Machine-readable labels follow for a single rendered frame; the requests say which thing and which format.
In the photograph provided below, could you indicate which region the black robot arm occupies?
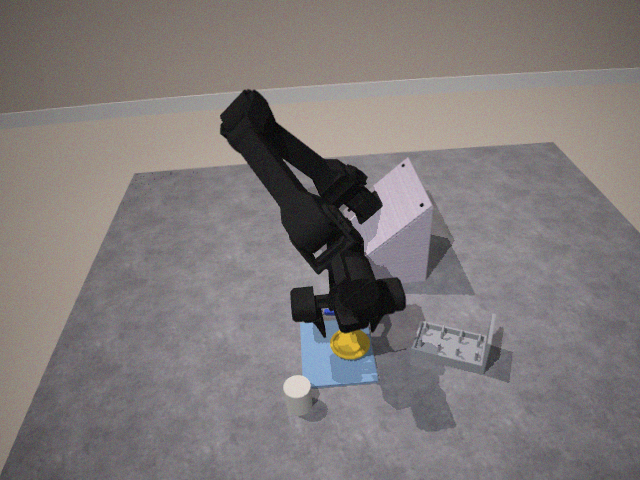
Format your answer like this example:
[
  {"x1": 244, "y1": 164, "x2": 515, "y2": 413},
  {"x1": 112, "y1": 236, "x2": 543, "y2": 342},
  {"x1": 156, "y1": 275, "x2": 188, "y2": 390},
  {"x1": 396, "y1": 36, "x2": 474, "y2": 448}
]
[{"x1": 220, "y1": 90, "x2": 383, "y2": 334}]

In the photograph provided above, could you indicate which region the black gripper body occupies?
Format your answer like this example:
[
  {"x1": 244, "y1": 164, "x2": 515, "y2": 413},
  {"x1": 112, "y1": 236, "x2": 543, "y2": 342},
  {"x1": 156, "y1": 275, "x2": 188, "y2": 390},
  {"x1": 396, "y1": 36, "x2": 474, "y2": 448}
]
[{"x1": 290, "y1": 271, "x2": 406, "y2": 322}]

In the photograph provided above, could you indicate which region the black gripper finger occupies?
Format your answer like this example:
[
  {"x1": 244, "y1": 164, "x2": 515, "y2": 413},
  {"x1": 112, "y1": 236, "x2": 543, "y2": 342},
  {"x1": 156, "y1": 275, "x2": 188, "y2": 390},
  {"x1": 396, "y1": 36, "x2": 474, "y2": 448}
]
[
  {"x1": 304, "y1": 309, "x2": 326, "y2": 338},
  {"x1": 370, "y1": 308, "x2": 395, "y2": 333}
]

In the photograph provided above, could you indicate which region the golden yellow plate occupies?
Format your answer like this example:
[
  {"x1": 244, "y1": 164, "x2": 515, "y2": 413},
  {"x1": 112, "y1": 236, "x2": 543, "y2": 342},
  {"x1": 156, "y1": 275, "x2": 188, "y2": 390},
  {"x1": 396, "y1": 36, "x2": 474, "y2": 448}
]
[{"x1": 330, "y1": 330, "x2": 370, "y2": 359}]

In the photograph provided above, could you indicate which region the light blue square mat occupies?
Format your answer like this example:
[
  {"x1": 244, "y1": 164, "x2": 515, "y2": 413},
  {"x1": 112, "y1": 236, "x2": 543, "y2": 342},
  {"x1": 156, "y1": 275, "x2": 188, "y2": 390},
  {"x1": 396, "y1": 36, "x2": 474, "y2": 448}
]
[{"x1": 300, "y1": 320, "x2": 379, "y2": 389}]

